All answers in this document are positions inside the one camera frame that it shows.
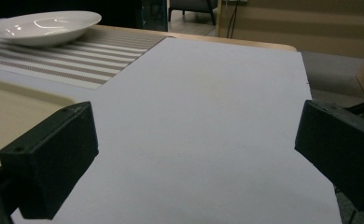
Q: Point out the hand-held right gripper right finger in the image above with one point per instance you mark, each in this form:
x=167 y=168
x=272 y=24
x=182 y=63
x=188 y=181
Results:
x=338 y=143

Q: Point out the dark chair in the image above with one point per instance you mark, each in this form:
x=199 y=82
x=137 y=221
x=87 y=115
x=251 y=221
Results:
x=192 y=7

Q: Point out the beige tray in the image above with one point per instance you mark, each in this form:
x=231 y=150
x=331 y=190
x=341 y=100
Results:
x=12 y=115

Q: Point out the white ceramic plate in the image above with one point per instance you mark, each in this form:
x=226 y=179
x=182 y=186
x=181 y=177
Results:
x=43 y=28

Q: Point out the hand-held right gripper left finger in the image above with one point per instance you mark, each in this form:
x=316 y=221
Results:
x=51 y=155

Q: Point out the white paper sheet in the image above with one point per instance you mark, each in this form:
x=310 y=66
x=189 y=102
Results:
x=195 y=133

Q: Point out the wooden cabinet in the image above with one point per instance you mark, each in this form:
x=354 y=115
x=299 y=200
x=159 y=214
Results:
x=307 y=28

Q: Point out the striped woven placemat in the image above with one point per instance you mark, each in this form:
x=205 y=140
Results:
x=77 y=59

